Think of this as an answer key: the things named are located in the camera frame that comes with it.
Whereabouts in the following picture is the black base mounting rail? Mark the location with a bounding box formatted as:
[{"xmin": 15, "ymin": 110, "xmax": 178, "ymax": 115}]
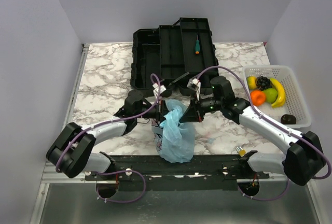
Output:
[{"xmin": 85, "ymin": 155, "xmax": 269, "ymax": 191}]

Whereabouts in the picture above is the black open toolbox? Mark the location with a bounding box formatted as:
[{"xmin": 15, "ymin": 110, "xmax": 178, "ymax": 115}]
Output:
[{"xmin": 130, "ymin": 18, "xmax": 219, "ymax": 97}]

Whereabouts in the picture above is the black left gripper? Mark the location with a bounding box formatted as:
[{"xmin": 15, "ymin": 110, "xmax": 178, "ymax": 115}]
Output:
[{"xmin": 135, "ymin": 100, "xmax": 181, "ymax": 125}]

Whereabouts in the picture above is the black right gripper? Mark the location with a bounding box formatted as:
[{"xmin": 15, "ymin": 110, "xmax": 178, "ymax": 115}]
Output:
[{"xmin": 179, "ymin": 93, "xmax": 224, "ymax": 123}]

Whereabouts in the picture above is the dark plum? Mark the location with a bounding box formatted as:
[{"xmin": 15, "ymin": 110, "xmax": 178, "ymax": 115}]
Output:
[{"xmin": 280, "ymin": 114, "xmax": 297, "ymax": 125}]

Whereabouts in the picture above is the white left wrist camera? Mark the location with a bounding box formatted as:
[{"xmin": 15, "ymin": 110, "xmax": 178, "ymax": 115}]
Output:
[{"xmin": 153, "ymin": 83, "xmax": 166, "ymax": 99}]

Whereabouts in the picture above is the yellow lemon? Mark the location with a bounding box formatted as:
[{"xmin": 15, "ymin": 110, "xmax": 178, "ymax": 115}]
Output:
[{"xmin": 246, "ymin": 76, "xmax": 257, "ymax": 90}]

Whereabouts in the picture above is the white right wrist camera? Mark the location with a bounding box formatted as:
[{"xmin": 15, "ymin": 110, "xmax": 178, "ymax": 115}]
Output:
[{"xmin": 187, "ymin": 78, "xmax": 201, "ymax": 100}]

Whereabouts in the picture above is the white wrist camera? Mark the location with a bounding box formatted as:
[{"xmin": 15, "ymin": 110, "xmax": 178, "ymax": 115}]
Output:
[
  {"xmin": 187, "ymin": 78, "xmax": 201, "ymax": 100},
  {"xmin": 153, "ymin": 83, "xmax": 166, "ymax": 99}
]

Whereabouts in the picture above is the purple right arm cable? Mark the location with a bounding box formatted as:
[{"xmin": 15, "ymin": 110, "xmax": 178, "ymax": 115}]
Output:
[{"xmin": 197, "ymin": 65, "xmax": 332, "ymax": 180}]

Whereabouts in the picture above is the yellow banana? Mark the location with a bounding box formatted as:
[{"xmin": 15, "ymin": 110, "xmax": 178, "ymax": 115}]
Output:
[{"xmin": 270, "ymin": 78, "xmax": 286, "ymax": 108}]

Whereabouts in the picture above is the white plastic fruit basket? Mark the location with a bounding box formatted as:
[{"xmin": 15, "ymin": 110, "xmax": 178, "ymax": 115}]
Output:
[{"xmin": 242, "ymin": 65, "xmax": 312, "ymax": 129}]

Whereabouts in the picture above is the light blue printed plastic bag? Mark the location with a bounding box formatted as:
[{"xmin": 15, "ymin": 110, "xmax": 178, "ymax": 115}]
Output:
[{"xmin": 151, "ymin": 99, "xmax": 196, "ymax": 163}]

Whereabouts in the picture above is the green pear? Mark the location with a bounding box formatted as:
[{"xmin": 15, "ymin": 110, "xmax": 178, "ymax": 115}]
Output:
[{"xmin": 263, "ymin": 88, "xmax": 278, "ymax": 104}]

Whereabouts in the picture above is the dark purple grape bunch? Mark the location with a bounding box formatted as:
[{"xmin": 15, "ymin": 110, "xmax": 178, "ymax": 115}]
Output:
[{"xmin": 256, "ymin": 76, "xmax": 272, "ymax": 91}]

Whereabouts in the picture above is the orange fruit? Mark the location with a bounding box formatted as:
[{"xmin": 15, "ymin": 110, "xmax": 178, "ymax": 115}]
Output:
[{"xmin": 250, "ymin": 90, "xmax": 266, "ymax": 106}]

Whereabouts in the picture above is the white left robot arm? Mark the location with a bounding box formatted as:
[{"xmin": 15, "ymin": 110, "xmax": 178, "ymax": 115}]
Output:
[{"xmin": 46, "ymin": 90, "xmax": 169, "ymax": 180}]

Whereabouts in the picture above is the green orange screwdriver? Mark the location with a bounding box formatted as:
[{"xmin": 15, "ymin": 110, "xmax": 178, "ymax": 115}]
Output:
[{"xmin": 195, "ymin": 34, "xmax": 201, "ymax": 54}]

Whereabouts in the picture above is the yellow connector plug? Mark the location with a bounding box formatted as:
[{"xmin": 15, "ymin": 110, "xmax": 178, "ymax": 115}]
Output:
[{"xmin": 236, "ymin": 146, "xmax": 246, "ymax": 157}]

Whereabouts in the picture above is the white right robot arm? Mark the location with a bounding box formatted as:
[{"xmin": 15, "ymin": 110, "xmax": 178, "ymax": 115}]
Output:
[{"xmin": 180, "ymin": 76, "xmax": 326, "ymax": 186}]

